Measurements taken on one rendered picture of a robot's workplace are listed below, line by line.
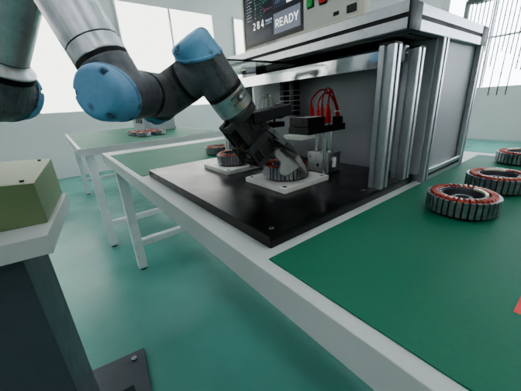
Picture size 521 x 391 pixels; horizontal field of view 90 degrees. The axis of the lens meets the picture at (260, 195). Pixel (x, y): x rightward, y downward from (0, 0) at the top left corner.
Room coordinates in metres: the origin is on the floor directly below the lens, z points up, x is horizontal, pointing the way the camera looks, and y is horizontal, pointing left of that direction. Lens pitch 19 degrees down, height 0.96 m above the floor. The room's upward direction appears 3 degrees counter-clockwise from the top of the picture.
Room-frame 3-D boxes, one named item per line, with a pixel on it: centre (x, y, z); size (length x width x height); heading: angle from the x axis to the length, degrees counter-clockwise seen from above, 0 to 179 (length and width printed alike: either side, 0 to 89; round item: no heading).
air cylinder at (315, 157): (0.73, -0.18, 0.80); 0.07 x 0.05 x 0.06; 37
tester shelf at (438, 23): (0.93, -0.25, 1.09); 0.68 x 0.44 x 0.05; 37
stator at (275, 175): (0.64, -0.07, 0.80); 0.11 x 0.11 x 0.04
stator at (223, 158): (0.84, 0.08, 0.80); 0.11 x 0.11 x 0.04
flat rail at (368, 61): (0.80, -0.08, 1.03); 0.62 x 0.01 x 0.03; 37
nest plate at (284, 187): (0.64, -0.07, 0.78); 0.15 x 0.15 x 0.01; 37
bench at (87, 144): (2.77, 1.26, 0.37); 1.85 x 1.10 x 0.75; 37
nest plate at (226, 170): (0.84, 0.08, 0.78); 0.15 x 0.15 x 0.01; 37
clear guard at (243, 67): (0.84, 0.07, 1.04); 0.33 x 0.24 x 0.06; 127
